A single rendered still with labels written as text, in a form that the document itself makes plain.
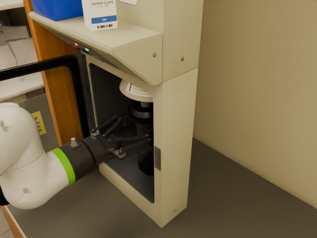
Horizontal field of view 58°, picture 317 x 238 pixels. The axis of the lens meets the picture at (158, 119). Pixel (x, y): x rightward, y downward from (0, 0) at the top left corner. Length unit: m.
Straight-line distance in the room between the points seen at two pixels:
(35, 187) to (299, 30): 0.75
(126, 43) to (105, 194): 0.61
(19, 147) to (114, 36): 0.27
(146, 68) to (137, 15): 0.11
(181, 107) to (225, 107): 0.44
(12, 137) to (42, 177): 0.12
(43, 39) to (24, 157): 0.34
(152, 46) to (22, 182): 0.37
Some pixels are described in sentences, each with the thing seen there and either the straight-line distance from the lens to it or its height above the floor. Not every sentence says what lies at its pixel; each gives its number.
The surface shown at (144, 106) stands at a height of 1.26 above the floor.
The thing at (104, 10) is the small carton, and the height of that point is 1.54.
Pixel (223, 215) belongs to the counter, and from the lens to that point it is 0.95.
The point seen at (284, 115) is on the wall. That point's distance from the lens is 0.97.
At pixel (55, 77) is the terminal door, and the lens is 0.81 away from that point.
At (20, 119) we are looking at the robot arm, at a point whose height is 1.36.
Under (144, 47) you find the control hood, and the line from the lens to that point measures 0.52.
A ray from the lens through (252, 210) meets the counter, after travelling 0.98.
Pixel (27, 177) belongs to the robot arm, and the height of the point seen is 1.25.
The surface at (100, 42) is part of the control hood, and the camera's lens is 0.51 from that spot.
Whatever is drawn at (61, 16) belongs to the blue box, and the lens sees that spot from 0.65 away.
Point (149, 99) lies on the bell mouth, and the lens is 0.70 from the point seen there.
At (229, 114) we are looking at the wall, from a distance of 1.08.
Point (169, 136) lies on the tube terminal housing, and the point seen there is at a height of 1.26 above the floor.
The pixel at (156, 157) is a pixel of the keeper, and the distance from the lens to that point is 0.71.
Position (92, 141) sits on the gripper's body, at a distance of 0.73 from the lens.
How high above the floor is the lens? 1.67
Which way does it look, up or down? 34 degrees down
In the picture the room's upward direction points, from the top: straight up
